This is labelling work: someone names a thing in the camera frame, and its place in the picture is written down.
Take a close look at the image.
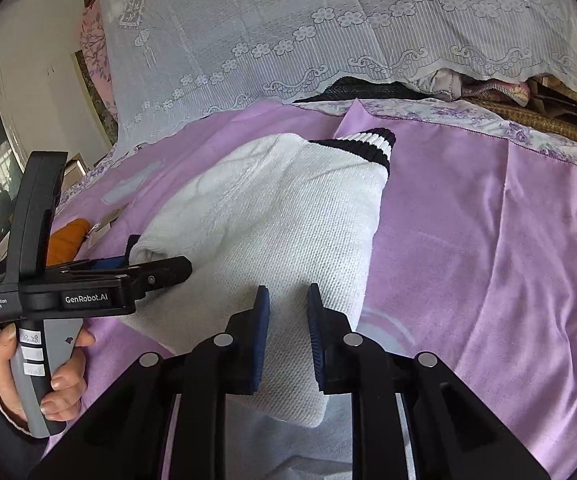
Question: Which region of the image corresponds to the purple bed sheet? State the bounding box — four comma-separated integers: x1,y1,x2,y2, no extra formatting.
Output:
43,97,577,480

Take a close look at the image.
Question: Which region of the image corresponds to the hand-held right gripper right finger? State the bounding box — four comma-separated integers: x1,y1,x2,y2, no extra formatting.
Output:
307,283,549,480

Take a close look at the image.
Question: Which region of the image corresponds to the pink floral curtain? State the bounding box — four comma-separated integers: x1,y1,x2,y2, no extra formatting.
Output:
79,5,119,133

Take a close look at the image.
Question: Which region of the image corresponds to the pink folded clothing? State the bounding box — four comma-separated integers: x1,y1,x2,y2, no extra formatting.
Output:
415,69,531,107

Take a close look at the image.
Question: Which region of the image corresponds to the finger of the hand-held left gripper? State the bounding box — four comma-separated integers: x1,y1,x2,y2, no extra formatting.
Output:
128,256,192,306
46,234,138,277

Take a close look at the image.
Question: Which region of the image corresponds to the brown woven mat stack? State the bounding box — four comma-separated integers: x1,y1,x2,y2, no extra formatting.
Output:
468,75,577,153

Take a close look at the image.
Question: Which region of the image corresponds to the paper tag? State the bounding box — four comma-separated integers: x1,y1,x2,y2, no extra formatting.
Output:
86,217,119,248

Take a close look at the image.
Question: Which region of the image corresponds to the orange cloth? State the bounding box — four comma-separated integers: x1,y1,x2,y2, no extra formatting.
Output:
46,217,92,266

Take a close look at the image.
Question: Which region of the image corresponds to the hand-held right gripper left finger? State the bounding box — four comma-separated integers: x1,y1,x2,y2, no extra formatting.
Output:
28,285,270,480

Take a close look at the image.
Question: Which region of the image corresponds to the person's left hand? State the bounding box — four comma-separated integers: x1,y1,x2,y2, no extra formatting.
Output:
0,327,96,423

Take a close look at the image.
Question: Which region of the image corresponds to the dark cloth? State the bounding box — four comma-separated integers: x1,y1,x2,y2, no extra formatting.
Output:
293,76,419,103

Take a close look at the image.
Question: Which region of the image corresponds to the white lace cover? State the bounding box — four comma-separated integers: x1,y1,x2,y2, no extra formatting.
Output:
96,0,577,133

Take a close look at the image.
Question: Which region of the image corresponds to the white sweater with black stripes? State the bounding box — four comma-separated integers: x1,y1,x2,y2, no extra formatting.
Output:
118,127,398,428

